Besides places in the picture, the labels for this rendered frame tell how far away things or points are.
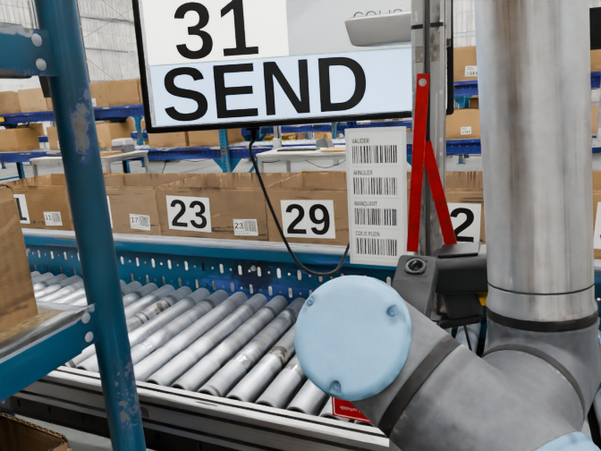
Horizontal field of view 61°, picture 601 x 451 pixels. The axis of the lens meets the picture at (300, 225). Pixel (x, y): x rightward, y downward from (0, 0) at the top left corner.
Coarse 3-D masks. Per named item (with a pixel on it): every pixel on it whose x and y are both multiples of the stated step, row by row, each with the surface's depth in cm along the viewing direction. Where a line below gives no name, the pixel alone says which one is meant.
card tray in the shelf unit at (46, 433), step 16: (0, 416) 44; (0, 432) 44; (16, 432) 43; (32, 432) 42; (48, 432) 41; (0, 448) 45; (16, 448) 44; (32, 448) 42; (48, 448) 41; (64, 448) 40
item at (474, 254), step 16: (432, 256) 66; (448, 256) 64; (464, 256) 63; (480, 256) 62; (448, 272) 64; (464, 272) 63; (480, 272) 62; (448, 288) 64; (464, 288) 64; (480, 288) 63; (448, 304) 66; (464, 304) 65; (480, 304) 66; (448, 320) 67; (464, 320) 66; (480, 320) 65
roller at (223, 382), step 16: (272, 320) 129; (288, 320) 130; (256, 336) 121; (272, 336) 122; (240, 352) 114; (256, 352) 115; (224, 368) 107; (240, 368) 108; (208, 384) 101; (224, 384) 103
